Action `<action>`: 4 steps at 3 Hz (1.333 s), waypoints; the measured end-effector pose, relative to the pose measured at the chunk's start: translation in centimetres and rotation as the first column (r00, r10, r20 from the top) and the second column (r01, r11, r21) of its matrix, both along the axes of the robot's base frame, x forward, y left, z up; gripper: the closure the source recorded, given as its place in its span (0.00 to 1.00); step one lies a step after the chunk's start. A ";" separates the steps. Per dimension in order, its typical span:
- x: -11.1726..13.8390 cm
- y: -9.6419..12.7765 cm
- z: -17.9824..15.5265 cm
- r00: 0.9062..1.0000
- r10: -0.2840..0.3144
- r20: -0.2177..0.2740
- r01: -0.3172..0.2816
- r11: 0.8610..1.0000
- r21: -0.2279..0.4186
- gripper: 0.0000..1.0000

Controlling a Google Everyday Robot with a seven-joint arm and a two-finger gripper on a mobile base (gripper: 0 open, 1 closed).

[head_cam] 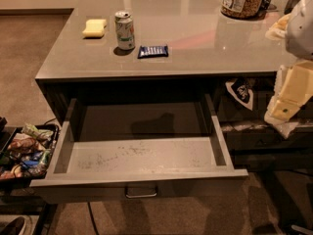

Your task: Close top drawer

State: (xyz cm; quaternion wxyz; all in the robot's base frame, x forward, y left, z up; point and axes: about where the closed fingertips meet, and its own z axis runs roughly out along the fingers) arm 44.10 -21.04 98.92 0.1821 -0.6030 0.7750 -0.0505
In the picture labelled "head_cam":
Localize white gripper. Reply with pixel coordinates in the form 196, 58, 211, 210
265, 14, 313, 106

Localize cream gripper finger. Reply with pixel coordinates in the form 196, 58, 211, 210
264, 97, 300, 125

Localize grey top drawer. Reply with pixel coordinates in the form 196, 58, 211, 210
30, 95, 247, 204

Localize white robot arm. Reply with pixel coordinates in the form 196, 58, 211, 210
264, 0, 313, 125

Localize white cloth in drawer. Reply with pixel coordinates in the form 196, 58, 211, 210
221, 119, 313, 139

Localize black white pennant flag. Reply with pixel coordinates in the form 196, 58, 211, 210
225, 77, 253, 110

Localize large jar of nuts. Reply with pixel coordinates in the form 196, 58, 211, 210
221, 0, 262, 19

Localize blue snack bar wrapper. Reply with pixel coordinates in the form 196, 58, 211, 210
137, 45, 168, 59

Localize green white soda can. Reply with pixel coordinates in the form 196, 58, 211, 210
114, 11, 135, 50

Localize yellow sponge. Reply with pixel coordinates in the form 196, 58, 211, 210
82, 19, 107, 37

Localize black tray of snacks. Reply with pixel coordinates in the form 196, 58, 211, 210
0, 123, 60, 182

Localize dark shoe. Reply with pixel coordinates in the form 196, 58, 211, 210
0, 216, 25, 235

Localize black floor cable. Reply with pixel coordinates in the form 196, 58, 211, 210
87, 202, 100, 235

